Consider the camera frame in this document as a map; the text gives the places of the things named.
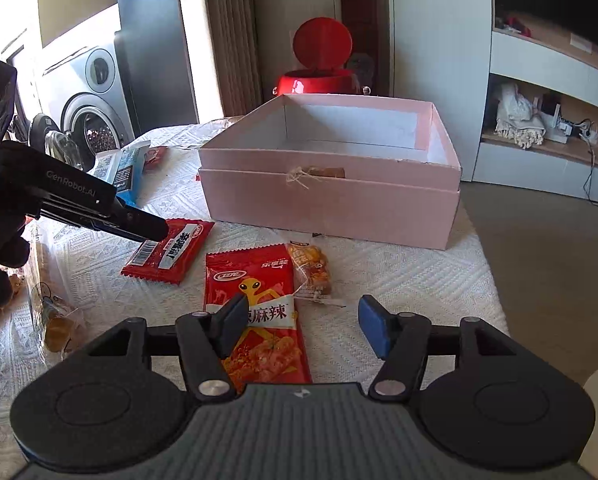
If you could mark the pink cardboard box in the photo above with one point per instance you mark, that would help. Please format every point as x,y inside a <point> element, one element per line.
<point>329,205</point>

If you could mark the clear packet brown round cake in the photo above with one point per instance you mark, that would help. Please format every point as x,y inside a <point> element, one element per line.
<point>59,332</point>

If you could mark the large red snack packet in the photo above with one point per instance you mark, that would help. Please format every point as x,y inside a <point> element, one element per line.
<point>259,280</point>

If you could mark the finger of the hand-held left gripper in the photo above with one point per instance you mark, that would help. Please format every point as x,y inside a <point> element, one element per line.
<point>144,225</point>

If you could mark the white router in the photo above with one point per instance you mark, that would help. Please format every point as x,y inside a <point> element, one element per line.
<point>556,125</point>

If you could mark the white quilted tablecloth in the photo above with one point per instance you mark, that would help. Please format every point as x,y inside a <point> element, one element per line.
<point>404,270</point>

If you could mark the dark red door panel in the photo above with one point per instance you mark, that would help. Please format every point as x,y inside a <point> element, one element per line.
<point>359,0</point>

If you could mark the white shelf unit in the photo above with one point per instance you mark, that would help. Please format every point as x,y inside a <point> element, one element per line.
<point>529,60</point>

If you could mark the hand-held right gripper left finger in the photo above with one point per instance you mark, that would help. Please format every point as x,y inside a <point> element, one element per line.
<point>231,325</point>

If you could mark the red lidded trash can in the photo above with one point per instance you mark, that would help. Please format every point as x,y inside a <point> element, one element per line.
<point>324,45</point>

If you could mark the dark round object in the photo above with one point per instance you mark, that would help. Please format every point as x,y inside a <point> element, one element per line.
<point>361,65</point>

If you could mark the blue white snack packet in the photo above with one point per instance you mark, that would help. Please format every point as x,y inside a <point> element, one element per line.
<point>129,170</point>

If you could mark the clear brown snack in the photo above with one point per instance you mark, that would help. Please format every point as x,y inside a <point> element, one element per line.
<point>311,270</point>

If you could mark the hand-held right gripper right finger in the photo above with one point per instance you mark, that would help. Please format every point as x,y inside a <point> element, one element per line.
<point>375,330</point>

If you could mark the beige curtain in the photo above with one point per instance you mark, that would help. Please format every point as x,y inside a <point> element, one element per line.
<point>229,35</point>

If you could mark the dark grey tall panel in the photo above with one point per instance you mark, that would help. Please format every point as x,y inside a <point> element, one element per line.
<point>154,60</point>

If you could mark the white fringed cloth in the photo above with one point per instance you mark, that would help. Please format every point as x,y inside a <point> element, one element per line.
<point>519,115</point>

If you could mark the small red barcode snack packet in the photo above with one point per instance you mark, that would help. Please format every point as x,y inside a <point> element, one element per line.
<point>179,255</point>

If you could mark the silver washing machine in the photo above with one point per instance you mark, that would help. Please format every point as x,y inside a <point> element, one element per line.
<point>79,75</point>

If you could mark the red items on shelf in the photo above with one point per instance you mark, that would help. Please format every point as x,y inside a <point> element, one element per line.
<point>516,22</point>

